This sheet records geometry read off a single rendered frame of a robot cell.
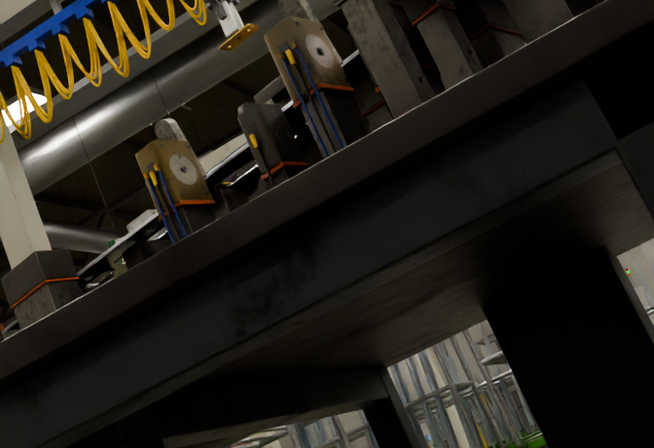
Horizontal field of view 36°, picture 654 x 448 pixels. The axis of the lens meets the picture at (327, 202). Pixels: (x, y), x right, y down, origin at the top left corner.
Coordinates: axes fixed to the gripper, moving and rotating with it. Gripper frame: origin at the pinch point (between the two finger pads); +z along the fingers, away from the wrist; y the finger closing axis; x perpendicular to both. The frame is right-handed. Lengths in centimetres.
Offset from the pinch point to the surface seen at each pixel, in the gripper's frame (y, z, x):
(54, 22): -199, -184, -213
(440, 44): 33, 44, 48
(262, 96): -7.5, 13.7, -5.0
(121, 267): 4, 31, -46
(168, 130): 23.8, 23.4, -6.4
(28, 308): 27, 36, -50
